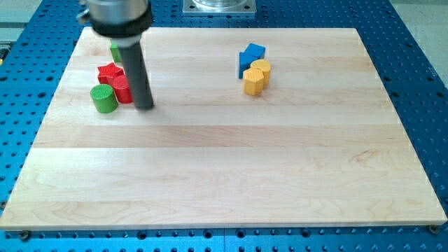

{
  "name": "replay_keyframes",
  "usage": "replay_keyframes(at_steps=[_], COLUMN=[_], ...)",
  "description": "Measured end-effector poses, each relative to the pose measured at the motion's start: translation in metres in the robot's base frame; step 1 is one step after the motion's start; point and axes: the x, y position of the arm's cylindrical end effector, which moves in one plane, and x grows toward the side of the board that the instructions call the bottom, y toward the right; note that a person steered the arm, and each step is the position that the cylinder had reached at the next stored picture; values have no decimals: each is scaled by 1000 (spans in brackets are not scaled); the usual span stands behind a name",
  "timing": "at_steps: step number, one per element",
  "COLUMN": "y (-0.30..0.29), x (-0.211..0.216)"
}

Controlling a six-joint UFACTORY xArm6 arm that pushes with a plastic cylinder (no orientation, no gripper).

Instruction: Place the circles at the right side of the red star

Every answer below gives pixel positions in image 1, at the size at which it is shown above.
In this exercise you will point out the green block behind rod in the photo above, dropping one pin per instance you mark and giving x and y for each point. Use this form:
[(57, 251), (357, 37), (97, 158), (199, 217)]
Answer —
[(115, 52)]

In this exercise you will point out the red cylinder block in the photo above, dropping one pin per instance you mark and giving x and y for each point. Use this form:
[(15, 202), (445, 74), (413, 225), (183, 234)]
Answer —
[(121, 88)]

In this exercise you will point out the blue triangle block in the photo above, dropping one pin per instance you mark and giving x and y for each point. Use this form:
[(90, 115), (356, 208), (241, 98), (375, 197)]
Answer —
[(245, 61)]

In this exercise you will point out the yellow cylinder block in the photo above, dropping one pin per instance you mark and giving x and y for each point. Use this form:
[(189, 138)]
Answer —
[(265, 66)]

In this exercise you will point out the red star block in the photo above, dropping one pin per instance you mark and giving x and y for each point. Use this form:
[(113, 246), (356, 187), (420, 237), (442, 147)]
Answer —
[(107, 73)]

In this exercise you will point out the green cylinder block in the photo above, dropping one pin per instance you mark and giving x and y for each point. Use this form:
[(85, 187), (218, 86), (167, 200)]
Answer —
[(104, 98)]

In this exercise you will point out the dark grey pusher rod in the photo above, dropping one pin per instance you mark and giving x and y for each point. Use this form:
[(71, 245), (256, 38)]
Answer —
[(135, 69)]

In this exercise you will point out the light wooden board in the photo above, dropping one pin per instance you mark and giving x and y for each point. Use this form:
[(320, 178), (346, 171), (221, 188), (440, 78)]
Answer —
[(321, 145)]

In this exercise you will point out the blue perforated table plate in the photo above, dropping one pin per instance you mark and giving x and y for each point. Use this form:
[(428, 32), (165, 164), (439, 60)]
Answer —
[(36, 62)]

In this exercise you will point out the yellow hexagon block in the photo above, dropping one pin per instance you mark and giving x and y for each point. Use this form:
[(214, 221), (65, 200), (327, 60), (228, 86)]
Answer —
[(253, 79)]

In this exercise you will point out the blue cube block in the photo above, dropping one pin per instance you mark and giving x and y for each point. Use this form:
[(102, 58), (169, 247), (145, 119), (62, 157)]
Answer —
[(255, 50)]

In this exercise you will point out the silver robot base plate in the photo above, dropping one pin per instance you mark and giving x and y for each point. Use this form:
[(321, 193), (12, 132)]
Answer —
[(208, 7)]

